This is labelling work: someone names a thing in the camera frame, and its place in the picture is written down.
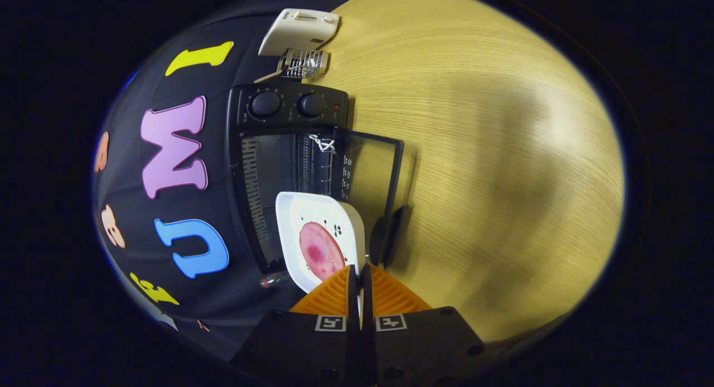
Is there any black toaster oven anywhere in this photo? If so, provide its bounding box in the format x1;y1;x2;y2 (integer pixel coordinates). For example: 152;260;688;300
226;83;412;276

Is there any white string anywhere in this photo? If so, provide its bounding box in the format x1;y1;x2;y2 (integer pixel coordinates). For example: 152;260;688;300
309;133;336;154

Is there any white toaster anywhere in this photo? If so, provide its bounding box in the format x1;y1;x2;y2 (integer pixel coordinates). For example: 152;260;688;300
258;8;341;57

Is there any black backdrop cloth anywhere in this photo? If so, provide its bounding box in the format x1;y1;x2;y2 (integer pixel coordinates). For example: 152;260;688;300
92;0;358;362

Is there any toaster oven glass door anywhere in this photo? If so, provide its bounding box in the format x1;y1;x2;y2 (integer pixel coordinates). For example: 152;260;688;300
334;127;412;268

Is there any white square plate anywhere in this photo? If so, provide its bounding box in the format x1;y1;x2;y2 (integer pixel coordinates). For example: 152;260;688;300
276;191;367;294

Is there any pink ham slice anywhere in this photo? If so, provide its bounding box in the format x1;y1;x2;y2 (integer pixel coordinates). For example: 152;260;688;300
299;221;346;282

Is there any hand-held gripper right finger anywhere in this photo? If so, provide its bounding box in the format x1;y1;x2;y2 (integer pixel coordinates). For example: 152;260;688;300
363;263;486;387

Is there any small shiny metal rack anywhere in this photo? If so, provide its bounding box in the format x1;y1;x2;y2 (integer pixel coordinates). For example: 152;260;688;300
254;48;331;84

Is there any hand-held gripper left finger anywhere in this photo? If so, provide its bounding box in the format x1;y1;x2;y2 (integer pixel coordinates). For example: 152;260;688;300
230;264;362;387

